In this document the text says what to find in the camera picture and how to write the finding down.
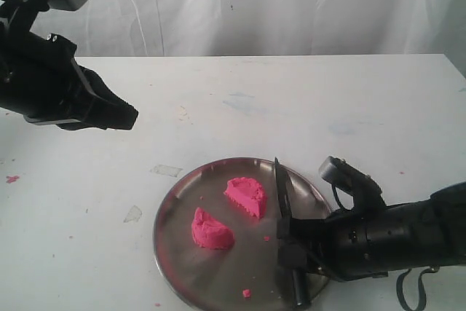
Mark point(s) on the clear tape piece upper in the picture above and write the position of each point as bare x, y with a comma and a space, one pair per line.
166, 170

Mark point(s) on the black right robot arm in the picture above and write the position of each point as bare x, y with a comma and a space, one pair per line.
428, 233

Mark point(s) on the round stainless steel plate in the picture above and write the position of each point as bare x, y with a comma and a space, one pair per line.
214, 279

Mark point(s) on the clear tape piece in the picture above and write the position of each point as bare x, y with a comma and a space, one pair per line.
166, 170
134, 214

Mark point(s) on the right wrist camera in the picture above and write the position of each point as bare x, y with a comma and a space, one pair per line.
365, 192

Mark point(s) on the pink dough crumb on table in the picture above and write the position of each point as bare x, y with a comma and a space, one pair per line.
11, 179

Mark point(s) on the white backdrop curtain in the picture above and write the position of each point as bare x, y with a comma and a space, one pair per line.
261, 27

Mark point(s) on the pink dough crumb on plate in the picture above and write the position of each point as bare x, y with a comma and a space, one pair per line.
246, 293

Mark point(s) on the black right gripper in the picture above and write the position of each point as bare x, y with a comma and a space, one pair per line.
337, 246

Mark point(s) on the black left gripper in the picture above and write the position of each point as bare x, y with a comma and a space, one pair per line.
41, 80

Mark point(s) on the clear tape piece lower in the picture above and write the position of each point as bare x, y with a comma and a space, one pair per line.
134, 214

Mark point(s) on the black knife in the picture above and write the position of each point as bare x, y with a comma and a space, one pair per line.
299, 285

